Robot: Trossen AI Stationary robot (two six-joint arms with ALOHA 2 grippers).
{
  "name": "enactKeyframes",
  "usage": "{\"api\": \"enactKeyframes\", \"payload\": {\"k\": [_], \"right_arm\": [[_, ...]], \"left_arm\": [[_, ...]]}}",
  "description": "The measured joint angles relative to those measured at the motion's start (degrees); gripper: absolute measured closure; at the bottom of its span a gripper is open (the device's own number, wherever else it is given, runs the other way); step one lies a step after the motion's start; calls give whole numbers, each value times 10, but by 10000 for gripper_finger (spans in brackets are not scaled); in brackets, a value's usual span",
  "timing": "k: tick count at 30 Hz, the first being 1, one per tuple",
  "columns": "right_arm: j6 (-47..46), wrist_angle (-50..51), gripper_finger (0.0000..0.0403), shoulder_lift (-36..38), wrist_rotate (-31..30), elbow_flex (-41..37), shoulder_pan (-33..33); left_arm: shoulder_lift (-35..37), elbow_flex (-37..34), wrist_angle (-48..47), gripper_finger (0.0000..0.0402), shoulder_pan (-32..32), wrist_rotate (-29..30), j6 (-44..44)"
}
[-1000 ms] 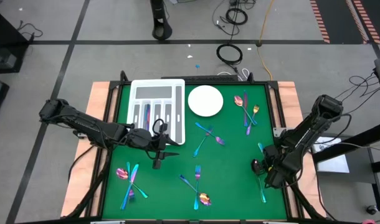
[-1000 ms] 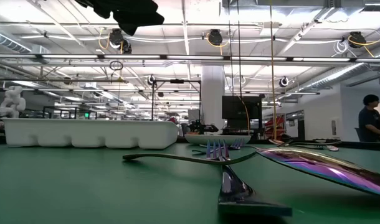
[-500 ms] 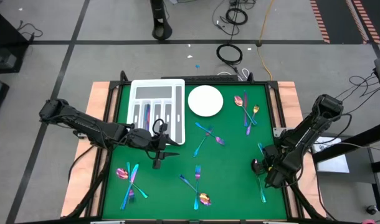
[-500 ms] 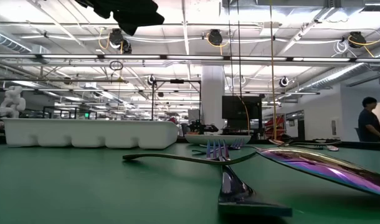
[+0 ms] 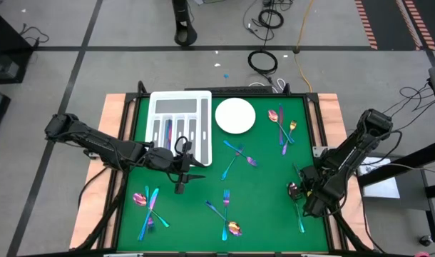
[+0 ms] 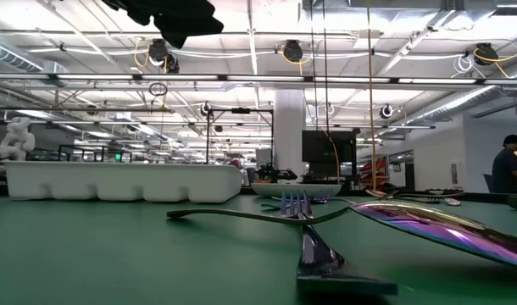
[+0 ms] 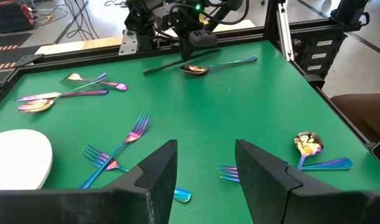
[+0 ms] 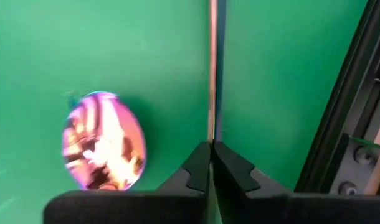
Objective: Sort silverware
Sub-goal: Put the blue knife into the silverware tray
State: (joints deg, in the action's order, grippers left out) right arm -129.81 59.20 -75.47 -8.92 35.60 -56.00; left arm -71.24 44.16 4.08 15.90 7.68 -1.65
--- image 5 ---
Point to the black power strip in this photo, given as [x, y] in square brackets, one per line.
[228, 89]

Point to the grey metal mounting plate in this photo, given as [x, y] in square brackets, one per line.
[92, 156]
[319, 150]

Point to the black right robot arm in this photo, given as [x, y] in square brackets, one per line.
[353, 150]

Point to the iridescent cutlery set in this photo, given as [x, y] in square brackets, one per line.
[227, 170]

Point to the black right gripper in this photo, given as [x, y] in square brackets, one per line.
[310, 182]

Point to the iridescent fork with gold head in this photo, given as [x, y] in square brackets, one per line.
[293, 125]

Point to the wooden table board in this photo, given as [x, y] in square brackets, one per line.
[114, 101]

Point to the black cabinet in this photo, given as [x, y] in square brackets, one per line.
[7, 43]

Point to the pink object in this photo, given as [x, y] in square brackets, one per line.
[422, 254]

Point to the green table mat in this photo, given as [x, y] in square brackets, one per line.
[189, 210]

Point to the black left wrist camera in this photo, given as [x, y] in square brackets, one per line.
[180, 188]

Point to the white round plate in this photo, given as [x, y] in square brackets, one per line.
[235, 116]

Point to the black floor stand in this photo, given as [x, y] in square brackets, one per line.
[180, 10]

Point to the white plastic cutlery tray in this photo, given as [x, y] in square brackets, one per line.
[174, 106]

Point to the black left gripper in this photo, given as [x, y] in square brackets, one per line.
[167, 160]

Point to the black metal stand frame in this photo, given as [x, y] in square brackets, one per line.
[399, 164]

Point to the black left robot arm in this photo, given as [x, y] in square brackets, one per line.
[103, 146]

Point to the white panel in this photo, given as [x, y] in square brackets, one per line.
[381, 187]

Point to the black round caster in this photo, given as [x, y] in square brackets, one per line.
[425, 240]

